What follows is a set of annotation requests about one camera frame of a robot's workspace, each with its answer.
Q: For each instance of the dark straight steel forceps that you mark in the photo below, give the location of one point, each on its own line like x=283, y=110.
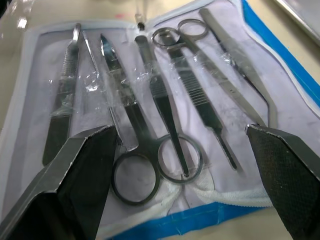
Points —
x=165, y=107

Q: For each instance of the blue surgical instrument pack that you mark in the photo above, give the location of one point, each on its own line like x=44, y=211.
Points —
x=262, y=32

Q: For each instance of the large-ringed steel scissors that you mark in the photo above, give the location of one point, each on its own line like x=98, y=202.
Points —
x=130, y=107

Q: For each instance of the thin steel probe needle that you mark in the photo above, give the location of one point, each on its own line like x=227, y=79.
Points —
x=93, y=62

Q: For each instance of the metal tray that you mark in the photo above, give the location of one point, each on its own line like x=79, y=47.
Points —
x=307, y=20

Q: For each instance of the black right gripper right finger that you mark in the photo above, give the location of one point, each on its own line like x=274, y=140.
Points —
x=290, y=180

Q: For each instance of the bent-tip steel forceps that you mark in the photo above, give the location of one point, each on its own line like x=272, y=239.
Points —
x=225, y=35

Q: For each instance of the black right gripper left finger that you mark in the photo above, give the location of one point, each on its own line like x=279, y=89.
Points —
x=62, y=190

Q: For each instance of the ribbed steel tweezers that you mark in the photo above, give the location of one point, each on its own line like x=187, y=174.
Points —
x=197, y=100

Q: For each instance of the small-ringed steel scissors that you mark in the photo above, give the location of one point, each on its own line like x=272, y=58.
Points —
x=212, y=68

